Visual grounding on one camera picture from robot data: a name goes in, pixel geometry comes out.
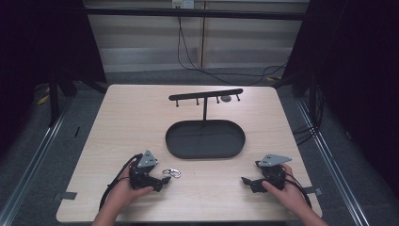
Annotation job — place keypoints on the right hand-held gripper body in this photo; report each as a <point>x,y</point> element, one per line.
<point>273,171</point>

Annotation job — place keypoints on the yellow floor object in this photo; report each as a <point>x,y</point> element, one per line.
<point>43,99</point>

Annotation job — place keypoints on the grey round table grommet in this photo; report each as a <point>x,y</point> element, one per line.
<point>226,98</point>

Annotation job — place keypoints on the small black floor object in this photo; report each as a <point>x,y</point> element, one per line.
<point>77,132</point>

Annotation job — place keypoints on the black metal stand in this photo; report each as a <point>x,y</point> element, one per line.
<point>54,103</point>

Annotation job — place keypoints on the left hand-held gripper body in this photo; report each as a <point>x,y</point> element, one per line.
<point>141,175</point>

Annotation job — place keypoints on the dark curtain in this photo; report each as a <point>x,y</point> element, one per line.
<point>40,47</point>
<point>354,78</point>

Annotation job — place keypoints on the black hook rack with tray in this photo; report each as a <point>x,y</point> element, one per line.
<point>205,138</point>

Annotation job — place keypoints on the grey tape strip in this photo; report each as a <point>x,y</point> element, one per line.
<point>68,196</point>
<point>313,190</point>

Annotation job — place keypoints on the person's right hand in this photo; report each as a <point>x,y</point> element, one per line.
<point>288,194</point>

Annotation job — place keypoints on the black horizontal bar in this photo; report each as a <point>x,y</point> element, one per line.
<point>194,13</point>

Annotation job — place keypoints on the person's left hand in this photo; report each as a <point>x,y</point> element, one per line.
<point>125,191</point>

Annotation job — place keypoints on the white wall socket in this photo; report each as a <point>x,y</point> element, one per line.
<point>183,3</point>

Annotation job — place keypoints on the metal floor rail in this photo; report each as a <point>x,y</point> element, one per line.
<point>34,160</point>
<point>332,163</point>

